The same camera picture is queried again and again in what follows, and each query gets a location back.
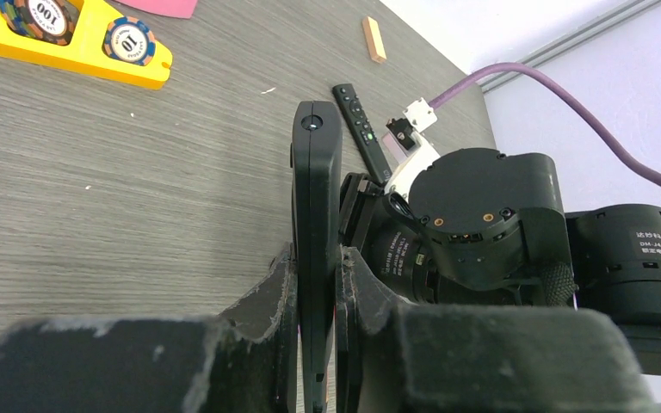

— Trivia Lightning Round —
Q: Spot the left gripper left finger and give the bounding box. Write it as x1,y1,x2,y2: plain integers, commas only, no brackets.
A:
0,249,298,412

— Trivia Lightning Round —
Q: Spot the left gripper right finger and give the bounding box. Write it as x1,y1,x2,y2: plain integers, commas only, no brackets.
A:
336,247,657,412

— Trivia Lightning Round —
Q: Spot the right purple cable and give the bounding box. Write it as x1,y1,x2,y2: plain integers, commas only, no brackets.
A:
428,61,661,210

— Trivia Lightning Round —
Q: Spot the yellow triangular holder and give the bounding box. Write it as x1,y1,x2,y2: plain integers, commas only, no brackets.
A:
0,1,173,89

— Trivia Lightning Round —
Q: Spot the pink metronome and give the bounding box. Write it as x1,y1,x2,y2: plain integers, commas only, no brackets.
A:
117,0,198,19

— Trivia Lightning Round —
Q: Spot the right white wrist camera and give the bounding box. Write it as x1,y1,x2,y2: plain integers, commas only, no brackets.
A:
382,97,440,199

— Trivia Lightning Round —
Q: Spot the wooden block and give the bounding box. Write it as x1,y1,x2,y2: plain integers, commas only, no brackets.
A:
361,16,386,64

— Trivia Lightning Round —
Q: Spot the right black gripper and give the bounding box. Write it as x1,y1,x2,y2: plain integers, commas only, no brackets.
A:
338,172,388,251

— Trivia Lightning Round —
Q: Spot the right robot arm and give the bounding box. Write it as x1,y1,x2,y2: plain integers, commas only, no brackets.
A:
339,148,661,376

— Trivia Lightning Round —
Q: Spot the black remote control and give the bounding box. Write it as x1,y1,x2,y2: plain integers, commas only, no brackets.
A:
291,101,343,412

